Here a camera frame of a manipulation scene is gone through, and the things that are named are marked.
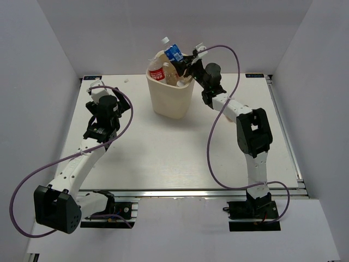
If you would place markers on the large red label bottle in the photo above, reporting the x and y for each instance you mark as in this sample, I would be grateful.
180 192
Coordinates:
156 70

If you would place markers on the small red cap bottle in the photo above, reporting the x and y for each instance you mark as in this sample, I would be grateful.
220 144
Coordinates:
171 75

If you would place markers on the orange juice bottle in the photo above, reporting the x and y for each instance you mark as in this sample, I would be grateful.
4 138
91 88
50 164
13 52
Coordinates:
228 118

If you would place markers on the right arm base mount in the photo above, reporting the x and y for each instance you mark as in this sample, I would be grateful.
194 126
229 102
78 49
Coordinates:
243 218

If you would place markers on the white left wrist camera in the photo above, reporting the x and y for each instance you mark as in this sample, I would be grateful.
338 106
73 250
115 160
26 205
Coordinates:
97 90

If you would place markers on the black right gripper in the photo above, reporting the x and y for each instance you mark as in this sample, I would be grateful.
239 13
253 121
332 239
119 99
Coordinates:
180 67

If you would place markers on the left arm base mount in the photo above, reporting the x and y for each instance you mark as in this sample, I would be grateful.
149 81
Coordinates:
102 210

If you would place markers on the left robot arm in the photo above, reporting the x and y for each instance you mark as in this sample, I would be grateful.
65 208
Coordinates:
57 205

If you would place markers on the beige plastic bin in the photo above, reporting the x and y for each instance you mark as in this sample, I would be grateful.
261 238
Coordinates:
167 100

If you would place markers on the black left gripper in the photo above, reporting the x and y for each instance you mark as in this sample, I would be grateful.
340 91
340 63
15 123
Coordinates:
121 104

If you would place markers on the black logo sticker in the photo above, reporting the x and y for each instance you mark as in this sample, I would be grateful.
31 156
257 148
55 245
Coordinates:
92 77

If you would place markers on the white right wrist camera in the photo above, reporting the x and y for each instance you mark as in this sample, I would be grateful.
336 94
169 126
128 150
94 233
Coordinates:
199 51

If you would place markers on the blue label bottle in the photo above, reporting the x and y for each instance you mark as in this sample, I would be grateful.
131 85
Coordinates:
171 51

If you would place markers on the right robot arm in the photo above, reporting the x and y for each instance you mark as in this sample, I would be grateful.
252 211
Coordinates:
254 135

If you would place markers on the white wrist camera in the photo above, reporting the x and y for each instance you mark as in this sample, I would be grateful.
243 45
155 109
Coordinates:
199 51
97 90

